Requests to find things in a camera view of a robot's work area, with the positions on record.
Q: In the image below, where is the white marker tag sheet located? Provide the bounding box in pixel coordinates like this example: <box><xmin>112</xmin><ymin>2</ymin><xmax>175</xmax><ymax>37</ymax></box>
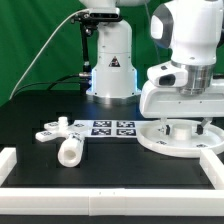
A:
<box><xmin>68</xmin><ymin>119</ymin><xmax>158</xmax><ymax>138</ymax></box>

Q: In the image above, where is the black cable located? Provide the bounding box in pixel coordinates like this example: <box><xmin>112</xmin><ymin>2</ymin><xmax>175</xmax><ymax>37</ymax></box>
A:
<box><xmin>11</xmin><ymin>73</ymin><xmax>88</xmax><ymax>98</ymax></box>

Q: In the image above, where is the white cross-shaped table base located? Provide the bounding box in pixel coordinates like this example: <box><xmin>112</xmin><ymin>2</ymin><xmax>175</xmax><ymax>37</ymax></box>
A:
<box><xmin>35</xmin><ymin>116</ymin><xmax>88</xmax><ymax>142</ymax></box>

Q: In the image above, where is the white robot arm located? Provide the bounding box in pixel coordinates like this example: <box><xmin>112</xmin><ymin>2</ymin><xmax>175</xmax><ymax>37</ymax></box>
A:
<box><xmin>80</xmin><ymin>0</ymin><xmax>224</xmax><ymax>119</ymax></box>

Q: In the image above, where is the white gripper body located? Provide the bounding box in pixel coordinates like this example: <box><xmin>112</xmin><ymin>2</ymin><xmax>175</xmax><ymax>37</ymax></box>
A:
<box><xmin>139</xmin><ymin>80</ymin><xmax>224</xmax><ymax>118</ymax></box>

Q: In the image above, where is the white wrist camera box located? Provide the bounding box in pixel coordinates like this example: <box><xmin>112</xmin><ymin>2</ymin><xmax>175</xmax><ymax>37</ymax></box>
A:
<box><xmin>147</xmin><ymin>61</ymin><xmax>188</xmax><ymax>87</ymax></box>

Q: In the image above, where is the white camera cable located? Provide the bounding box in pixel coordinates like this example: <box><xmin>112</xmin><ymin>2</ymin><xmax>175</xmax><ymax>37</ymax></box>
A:
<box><xmin>9</xmin><ymin>8</ymin><xmax>90</xmax><ymax>100</ymax></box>

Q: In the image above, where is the white U-shaped fence frame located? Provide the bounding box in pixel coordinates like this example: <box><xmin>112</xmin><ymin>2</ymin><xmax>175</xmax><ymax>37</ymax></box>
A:
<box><xmin>0</xmin><ymin>147</ymin><xmax>224</xmax><ymax>216</ymax></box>

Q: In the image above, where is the white round table top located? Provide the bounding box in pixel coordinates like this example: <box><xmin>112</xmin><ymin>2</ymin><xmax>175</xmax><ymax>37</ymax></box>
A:
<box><xmin>137</xmin><ymin>119</ymin><xmax>224</xmax><ymax>158</ymax></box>

